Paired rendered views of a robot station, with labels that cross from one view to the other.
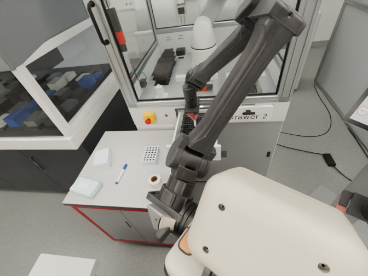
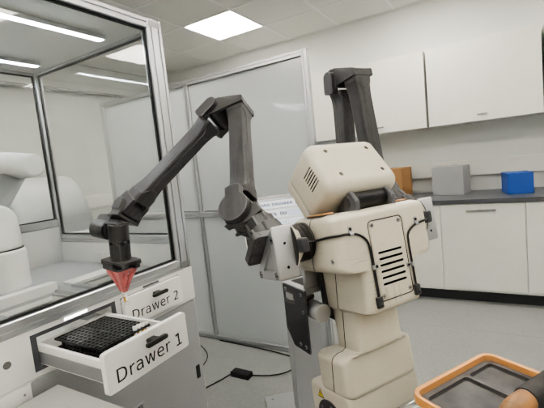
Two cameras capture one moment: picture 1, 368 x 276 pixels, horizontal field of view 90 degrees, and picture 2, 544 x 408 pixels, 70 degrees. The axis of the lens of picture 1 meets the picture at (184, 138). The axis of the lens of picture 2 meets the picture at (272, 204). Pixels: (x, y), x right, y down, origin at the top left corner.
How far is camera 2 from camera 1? 0.90 m
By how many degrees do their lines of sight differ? 74
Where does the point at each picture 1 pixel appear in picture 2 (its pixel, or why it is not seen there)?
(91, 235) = not seen: outside the picture
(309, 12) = not seen: hidden behind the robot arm
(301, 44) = (177, 195)
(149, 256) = not seen: outside the picture
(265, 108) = (172, 282)
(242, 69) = (244, 129)
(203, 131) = (247, 174)
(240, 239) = (344, 158)
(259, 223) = (341, 146)
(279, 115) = (187, 290)
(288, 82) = (181, 240)
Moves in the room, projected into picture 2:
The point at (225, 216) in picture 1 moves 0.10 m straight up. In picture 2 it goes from (330, 153) to (326, 108)
